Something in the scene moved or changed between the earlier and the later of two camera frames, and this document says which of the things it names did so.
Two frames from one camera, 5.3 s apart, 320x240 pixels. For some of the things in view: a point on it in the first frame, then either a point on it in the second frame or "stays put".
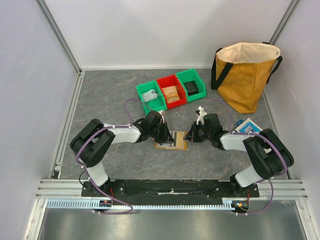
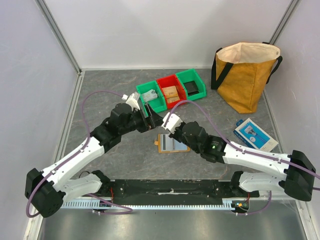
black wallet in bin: (191, 87) stays put
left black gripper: (166, 137) -> (155, 120)
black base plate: (169, 189) stays put
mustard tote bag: (239, 71) stays put
